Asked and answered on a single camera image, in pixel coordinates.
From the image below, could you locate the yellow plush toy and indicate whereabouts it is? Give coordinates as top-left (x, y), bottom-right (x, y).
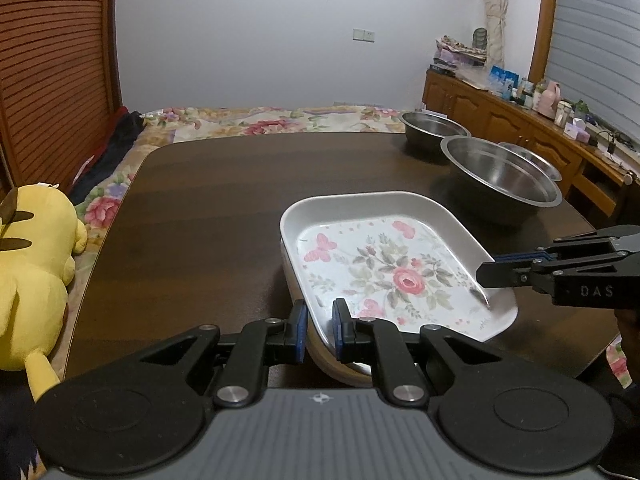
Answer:
top-left (0, 183), bottom-right (89, 403)

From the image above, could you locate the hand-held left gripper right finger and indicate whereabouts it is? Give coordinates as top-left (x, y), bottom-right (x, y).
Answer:
top-left (332, 298), bottom-right (572, 407)

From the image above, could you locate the medium steel bowl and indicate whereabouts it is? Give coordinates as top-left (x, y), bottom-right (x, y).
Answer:
top-left (401, 111), bottom-right (472, 161)

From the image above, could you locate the black charger with cable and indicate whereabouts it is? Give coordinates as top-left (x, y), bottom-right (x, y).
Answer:
top-left (595, 130), bottom-right (637, 155)

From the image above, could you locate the wooden louvered wardrobe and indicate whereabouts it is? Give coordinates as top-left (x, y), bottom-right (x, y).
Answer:
top-left (0, 0), bottom-right (124, 201)

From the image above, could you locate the purple tissue box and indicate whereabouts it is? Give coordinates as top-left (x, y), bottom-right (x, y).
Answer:
top-left (564, 117), bottom-right (591, 142)

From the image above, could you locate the stack of folded cloths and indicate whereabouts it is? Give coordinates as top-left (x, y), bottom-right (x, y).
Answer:
top-left (432, 35), bottom-right (488, 69)

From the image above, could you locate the pink floral cloth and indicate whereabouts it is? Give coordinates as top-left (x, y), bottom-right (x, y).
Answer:
top-left (606, 344), bottom-right (632, 387)

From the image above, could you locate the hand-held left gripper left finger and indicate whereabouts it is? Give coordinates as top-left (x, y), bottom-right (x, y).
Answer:
top-left (62, 299), bottom-right (309, 408)

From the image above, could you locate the clear plastic bag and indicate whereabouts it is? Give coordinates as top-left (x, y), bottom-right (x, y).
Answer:
top-left (457, 67), bottom-right (494, 90)

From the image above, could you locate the small floral square plate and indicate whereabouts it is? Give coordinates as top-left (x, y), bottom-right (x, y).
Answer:
top-left (279, 191), bottom-right (519, 346)

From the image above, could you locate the blue box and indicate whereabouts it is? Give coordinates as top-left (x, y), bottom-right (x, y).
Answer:
top-left (489, 65), bottom-right (520, 99)

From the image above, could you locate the grey window blind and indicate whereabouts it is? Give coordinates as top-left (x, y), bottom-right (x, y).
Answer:
top-left (542, 0), bottom-right (640, 151)

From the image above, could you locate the large steel bowl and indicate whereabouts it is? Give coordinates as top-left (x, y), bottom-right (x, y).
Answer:
top-left (440, 135), bottom-right (563, 226)

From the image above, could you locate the wooden window frame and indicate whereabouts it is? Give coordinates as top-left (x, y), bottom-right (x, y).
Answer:
top-left (527, 0), bottom-right (559, 81)

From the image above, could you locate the wooden cabinet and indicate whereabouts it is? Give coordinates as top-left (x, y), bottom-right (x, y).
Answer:
top-left (422, 67), bottom-right (640, 217)

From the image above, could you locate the small steel bowl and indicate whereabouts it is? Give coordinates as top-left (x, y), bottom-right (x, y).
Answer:
top-left (497, 141), bottom-right (564, 182)

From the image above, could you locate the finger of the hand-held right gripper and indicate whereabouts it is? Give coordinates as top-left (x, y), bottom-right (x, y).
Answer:
top-left (475, 254), bottom-right (557, 292)
top-left (536, 224), bottom-right (640, 261)

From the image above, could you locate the floral bed blanket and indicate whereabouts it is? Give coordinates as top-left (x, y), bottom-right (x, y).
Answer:
top-left (50, 105), bottom-right (426, 377)

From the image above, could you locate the dark navy red cloth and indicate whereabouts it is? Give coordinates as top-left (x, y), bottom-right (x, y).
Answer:
top-left (67, 107), bottom-right (147, 206)

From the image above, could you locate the pink thermos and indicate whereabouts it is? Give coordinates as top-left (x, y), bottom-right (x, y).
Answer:
top-left (537, 80), bottom-right (562, 119)

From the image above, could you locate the beige curtain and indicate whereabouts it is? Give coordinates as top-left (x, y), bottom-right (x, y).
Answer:
top-left (470, 0), bottom-right (514, 54)

